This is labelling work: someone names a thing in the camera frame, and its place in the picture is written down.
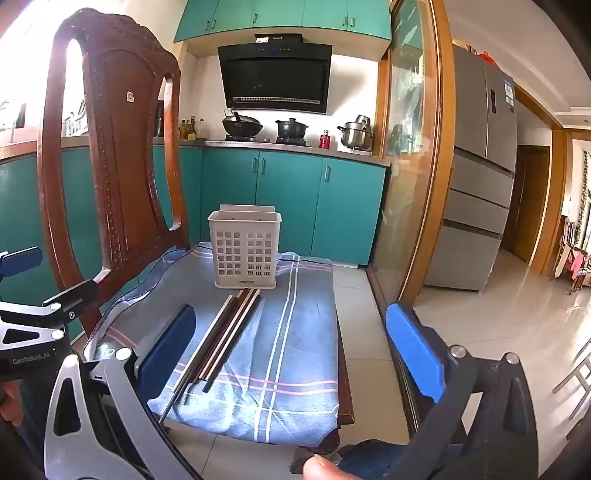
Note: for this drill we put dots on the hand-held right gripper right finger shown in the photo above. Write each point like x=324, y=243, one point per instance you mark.
x=413, y=350

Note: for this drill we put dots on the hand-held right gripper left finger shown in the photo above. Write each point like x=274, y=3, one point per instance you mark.
x=168, y=346

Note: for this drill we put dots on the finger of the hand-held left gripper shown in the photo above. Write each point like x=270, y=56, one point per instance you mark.
x=69, y=295
x=21, y=262

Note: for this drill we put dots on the dark brown chopstick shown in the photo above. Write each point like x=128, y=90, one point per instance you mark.
x=217, y=341
x=233, y=341

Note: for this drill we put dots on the white plastic utensil basket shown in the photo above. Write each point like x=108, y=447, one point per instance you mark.
x=244, y=251

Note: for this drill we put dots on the person's right hand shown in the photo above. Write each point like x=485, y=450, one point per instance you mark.
x=325, y=470

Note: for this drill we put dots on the person's blue trousers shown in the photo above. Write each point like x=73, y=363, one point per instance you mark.
x=383, y=459

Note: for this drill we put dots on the blue plaid cloth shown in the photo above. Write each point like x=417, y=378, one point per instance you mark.
x=286, y=341

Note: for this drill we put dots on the white metal rack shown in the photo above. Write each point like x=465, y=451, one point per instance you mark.
x=577, y=378

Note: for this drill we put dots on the teal base cabinets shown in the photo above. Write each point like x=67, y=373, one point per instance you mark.
x=286, y=203

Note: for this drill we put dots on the brown wooden door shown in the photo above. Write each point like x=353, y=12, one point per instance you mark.
x=526, y=203

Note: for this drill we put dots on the clothes drying rack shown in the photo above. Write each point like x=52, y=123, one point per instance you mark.
x=575, y=258

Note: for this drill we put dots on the silver refrigerator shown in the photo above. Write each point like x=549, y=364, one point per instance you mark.
x=475, y=175

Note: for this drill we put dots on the wood framed glass sliding door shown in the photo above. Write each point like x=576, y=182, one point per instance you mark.
x=415, y=152

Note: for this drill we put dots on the clear sauce bottle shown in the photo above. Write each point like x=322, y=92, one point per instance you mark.
x=202, y=129

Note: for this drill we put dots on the grey kitchen countertop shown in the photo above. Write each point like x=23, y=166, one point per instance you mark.
x=323, y=152

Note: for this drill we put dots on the stainless steel pot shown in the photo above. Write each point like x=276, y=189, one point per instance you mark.
x=356, y=133

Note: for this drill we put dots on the red bottle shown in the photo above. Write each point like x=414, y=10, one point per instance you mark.
x=324, y=140

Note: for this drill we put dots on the black gas stove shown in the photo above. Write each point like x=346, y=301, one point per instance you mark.
x=268, y=139

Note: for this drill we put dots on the black wok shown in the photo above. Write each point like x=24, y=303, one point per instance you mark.
x=242, y=125

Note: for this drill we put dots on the black cooking pot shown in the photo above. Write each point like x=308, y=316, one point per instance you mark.
x=291, y=128

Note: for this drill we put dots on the black range hood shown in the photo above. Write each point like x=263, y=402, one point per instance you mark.
x=277, y=78

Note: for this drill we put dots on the teal wall cabinets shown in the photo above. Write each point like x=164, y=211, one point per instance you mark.
x=286, y=18

